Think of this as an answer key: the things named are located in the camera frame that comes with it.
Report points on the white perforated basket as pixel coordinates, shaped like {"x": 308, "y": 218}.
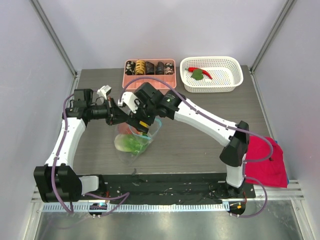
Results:
{"x": 225, "y": 71}

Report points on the clear zip top bag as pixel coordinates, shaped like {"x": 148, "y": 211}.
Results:
{"x": 128, "y": 158}

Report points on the red toy chili pepper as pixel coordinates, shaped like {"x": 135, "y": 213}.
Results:
{"x": 205, "y": 73}

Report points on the pink divided tray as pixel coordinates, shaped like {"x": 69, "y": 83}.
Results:
{"x": 160, "y": 82}

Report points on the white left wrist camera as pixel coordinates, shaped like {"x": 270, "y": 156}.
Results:
{"x": 104, "y": 91}

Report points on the red folded cloth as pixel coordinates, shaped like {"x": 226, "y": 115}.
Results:
{"x": 270, "y": 172}

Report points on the green toy lettuce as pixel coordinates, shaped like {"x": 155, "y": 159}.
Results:
{"x": 128, "y": 143}

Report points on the white slotted cable duct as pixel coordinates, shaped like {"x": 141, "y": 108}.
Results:
{"x": 130, "y": 208}

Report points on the yellow striped roll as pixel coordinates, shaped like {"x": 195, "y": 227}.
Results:
{"x": 140, "y": 67}

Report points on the red toy tomato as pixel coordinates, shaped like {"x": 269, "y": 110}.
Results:
{"x": 123, "y": 128}

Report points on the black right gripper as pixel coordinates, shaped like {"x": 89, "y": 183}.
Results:
{"x": 139, "y": 122}

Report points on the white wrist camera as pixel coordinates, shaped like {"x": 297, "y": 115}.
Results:
{"x": 128, "y": 99}
{"x": 104, "y": 91}

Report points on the black pink roll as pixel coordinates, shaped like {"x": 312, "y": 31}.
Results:
{"x": 169, "y": 68}

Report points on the dark brown roll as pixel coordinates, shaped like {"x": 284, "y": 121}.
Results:
{"x": 149, "y": 68}

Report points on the small green toy leaf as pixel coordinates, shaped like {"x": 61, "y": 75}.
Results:
{"x": 197, "y": 74}

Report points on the toy watermelon slice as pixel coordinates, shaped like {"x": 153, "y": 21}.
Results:
{"x": 136, "y": 132}

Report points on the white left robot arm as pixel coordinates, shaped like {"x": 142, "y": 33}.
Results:
{"x": 56, "y": 180}

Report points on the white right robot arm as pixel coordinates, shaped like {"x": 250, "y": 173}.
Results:
{"x": 234, "y": 137}

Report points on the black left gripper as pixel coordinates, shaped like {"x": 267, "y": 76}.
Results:
{"x": 106, "y": 104}

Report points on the black floral sushi roll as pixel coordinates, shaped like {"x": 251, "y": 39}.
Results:
{"x": 130, "y": 68}

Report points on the black blue roll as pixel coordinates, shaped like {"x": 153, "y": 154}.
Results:
{"x": 160, "y": 68}

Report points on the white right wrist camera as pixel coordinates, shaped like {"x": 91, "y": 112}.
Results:
{"x": 128, "y": 99}

